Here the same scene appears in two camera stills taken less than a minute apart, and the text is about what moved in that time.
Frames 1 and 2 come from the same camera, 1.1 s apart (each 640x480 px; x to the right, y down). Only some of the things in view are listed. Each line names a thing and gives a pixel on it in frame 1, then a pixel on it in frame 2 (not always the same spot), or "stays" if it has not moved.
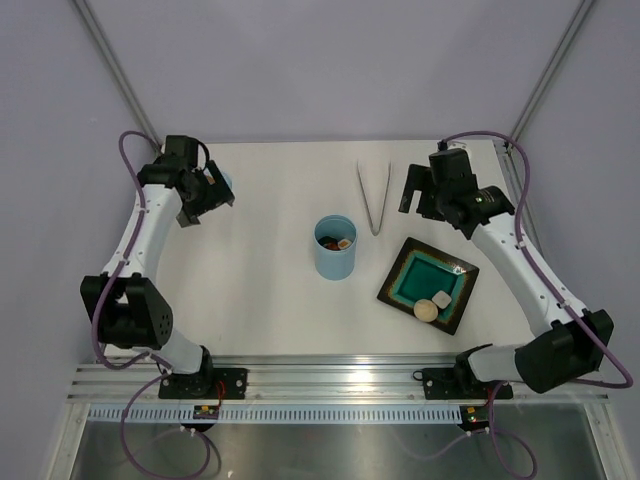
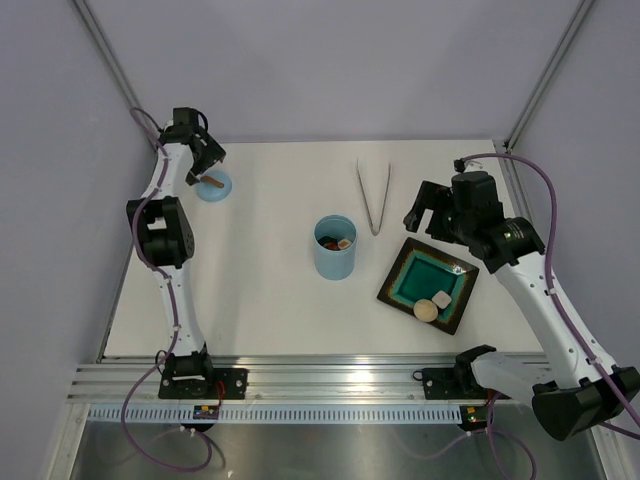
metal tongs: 367,202 stays
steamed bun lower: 426,310 stays
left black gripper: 218,195 to 212,154
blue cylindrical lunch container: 332,264 stays
